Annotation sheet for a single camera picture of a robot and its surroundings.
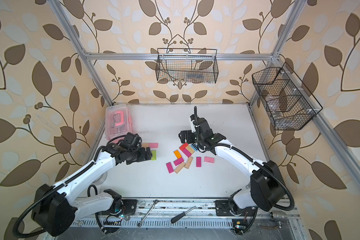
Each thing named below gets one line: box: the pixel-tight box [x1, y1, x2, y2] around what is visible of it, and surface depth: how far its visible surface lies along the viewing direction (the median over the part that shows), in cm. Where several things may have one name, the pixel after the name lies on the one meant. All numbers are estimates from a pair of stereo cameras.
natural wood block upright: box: [184, 156, 194, 169], surface depth 92 cm
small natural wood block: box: [185, 144, 195, 154], surface depth 96 cm
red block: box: [179, 142, 189, 151], surface depth 98 cm
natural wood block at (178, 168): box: [174, 162, 186, 174], surface depth 90 cm
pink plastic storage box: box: [105, 104, 133, 141], surface depth 99 cm
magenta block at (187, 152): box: [182, 148, 192, 158], surface depth 96 cm
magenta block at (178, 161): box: [173, 157, 184, 166], surface depth 92 cm
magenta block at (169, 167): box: [165, 162, 175, 174], surface depth 90 cm
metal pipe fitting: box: [269, 210, 288, 222], surface depth 71 cm
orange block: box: [173, 149, 182, 159], surface depth 96 cm
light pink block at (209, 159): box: [204, 156, 215, 164], surface depth 93 cm
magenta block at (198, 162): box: [196, 156, 202, 168], surface depth 92 cm
